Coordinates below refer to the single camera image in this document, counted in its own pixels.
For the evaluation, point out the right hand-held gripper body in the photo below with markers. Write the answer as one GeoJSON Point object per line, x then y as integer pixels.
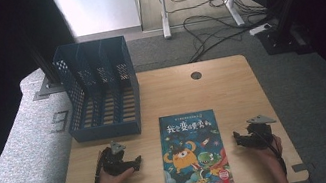
{"type": "Point", "coordinates": [258, 137]}

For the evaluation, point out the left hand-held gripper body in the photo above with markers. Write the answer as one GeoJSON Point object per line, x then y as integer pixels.
{"type": "Point", "coordinates": [114, 162]}

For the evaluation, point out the blue plastic file rack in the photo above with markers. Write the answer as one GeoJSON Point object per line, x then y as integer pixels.
{"type": "Point", "coordinates": [104, 115]}

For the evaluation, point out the colourful children's picture book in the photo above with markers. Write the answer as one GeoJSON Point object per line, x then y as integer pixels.
{"type": "Point", "coordinates": [192, 154]}

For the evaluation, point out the person's right hand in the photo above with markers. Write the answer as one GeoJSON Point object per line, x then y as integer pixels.
{"type": "Point", "coordinates": [273, 153]}

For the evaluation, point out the white power strip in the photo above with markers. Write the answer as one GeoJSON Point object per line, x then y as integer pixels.
{"type": "Point", "coordinates": [260, 29]}

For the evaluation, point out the black stand on grey plate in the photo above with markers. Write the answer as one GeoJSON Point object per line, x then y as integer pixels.
{"type": "Point", "coordinates": [48, 74]}

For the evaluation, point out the white panel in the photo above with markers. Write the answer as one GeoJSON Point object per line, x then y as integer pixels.
{"type": "Point", "coordinates": [95, 7]}

